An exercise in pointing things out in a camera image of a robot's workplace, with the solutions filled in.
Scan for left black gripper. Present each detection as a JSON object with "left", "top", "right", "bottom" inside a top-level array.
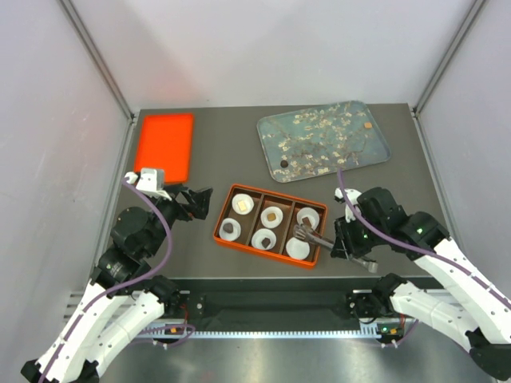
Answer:
[{"left": 145, "top": 182, "right": 213, "bottom": 257}]

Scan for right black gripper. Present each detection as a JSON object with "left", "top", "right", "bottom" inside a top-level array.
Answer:
[{"left": 331, "top": 211, "right": 388, "bottom": 259}]

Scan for metal tongs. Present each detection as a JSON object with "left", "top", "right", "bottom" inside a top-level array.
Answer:
[{"left": 293, "top": 224, "right": 378, "bottom": 274}]

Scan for orange chocolate box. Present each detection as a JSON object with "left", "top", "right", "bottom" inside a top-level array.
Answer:
[{"left": 213, "top": 184, "right": 327, "bottom": 269}]

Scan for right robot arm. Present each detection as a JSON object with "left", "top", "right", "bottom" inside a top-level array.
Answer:
[{"left": 332, "top": 208, "right": 510, "bottom": 381}]

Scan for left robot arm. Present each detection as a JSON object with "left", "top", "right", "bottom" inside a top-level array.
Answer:
[{"left": 21, "top": 184, "right": 213, "bottom": 382}]

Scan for white paper cup front-left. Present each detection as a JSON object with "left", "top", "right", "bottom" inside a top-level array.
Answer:
[{"left": 219, "top": 218, "right": 241, "bottom": 242}]

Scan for white paper cup back-left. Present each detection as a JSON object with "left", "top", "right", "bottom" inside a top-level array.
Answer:
[{"left": 232, "top": 193, "right": 255, "bottom": 215}]

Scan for white paper cup back-right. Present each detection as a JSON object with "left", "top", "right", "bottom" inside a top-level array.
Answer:
[{"left": 296, "top": 207, "right": 320, "bottom": 231}]

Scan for white paper cup front-right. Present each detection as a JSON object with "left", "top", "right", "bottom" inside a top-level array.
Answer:
[{"left": 285, "top": 238, "right": 311, "bottom": 260}]

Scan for white paper cup back-middle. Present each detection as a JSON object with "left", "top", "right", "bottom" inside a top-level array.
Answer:
[{"left": 260, "top": 206, "right": 283, "bottom": 229}]

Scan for orange box lid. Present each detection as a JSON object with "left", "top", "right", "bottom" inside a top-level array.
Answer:
[{"left": 134, "top": 113, "right": 194, "bottom": 184}]

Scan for floral blue tray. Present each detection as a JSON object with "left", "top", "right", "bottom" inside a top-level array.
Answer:
[{"left": 256, "top": 101, "right": 391, "bottom": 184}]

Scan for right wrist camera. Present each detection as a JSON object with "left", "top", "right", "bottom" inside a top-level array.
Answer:
[{"left": 334, "top": 186, "right": 404, "bottom": 224}]

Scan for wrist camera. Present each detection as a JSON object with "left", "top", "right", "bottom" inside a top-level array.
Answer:
[
  {"left": 123, "top": 168, "right": 172, "bottom": 200},
  {"left": 334, "top": 186, "right": 404, "bottom": 224}
]

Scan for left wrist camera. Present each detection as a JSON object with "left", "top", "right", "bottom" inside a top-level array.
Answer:
[{"left": 123, "top": 168, "right": 172, "bottom": 200}]

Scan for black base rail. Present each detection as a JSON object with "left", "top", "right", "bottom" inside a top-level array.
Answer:
[{"left": 163, "top": 277, "right": 388, "bottom": 333}]

